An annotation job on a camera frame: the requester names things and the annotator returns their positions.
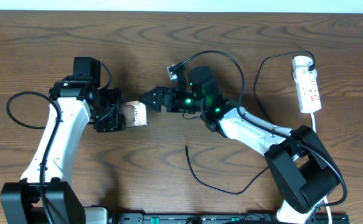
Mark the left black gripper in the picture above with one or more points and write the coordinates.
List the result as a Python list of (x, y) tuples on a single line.
[(113, 111)]

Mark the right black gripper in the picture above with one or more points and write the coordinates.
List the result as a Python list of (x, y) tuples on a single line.
[(157, 106)]

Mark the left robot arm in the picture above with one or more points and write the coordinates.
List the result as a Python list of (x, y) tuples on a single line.
[(44, 193)]

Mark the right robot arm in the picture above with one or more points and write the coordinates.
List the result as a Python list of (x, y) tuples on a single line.
[(302, 168)]

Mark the white power strip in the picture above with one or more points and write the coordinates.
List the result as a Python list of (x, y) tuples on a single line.
[(306, 84)]

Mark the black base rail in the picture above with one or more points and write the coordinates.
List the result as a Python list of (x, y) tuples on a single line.
[(138, 218)]

